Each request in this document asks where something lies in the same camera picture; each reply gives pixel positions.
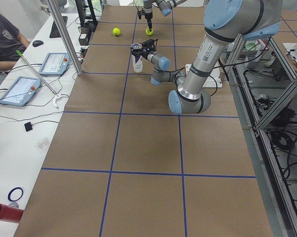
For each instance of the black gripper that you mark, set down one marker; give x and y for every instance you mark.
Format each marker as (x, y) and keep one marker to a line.
(144, 54)
(147, 13)

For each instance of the white blue tennis ball can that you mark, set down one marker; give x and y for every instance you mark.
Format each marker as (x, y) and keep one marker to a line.
(137, 64)

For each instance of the yellow tennis ball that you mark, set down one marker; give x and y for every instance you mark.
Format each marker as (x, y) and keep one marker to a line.
(149, 31)
(116, 32)

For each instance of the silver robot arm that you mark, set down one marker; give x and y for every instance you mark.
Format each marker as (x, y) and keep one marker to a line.
(224, 20)
(165, 6)

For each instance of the black box with label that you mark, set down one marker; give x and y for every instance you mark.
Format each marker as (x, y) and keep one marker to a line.
(86, 32)

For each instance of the far teach pendant tablet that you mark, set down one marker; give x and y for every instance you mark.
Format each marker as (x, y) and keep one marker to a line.
(55, 64)

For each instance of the teach pendant tablet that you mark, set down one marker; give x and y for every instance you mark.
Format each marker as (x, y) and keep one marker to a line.
(55, 64)
(21, 91)

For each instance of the metal reacher grabber stick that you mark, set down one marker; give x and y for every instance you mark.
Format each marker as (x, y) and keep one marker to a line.
(57, 95)

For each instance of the black computer mouse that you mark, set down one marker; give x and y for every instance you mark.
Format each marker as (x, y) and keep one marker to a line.
(37, 43)

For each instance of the near teach pendant tablet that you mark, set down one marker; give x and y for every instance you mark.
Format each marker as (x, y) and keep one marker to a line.
(21, 91)

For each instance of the seated man dark shirt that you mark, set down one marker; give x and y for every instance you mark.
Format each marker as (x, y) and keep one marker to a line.
(11, 40)

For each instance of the small black square pad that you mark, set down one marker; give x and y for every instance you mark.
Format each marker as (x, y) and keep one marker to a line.
(28, 126)

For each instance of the red cylinder tube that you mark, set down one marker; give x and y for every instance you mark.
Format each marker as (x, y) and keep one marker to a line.
(10, 214)

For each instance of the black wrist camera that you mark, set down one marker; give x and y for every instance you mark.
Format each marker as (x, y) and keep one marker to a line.
(150, 43)
(140, 13)

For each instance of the aluminium frame post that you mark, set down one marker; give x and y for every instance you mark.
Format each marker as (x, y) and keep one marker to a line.
(58, 19)

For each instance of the aluminium side frame rack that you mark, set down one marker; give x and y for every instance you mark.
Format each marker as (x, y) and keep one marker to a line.
(264, 85)

